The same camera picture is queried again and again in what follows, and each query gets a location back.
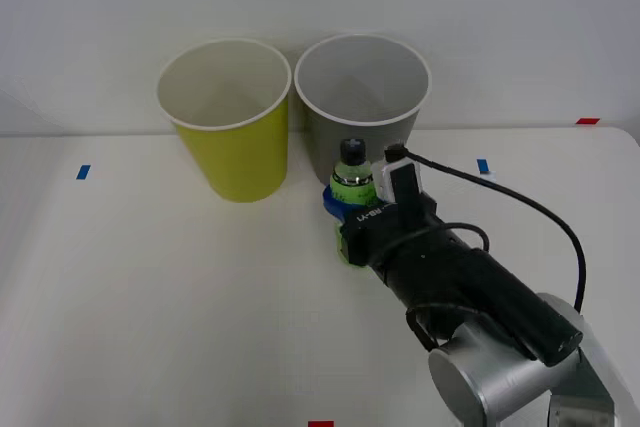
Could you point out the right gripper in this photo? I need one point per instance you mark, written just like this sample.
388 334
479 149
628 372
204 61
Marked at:
370 232

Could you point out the small green plastic bottle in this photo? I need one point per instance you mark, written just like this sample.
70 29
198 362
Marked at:
352 182

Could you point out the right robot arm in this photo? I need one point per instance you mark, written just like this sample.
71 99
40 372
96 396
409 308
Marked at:
500 292

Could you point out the yellow-green plastic waste bin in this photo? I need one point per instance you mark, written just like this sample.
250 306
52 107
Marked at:
245 162

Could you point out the grey plastic waste bin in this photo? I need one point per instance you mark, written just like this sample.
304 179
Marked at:
360 77

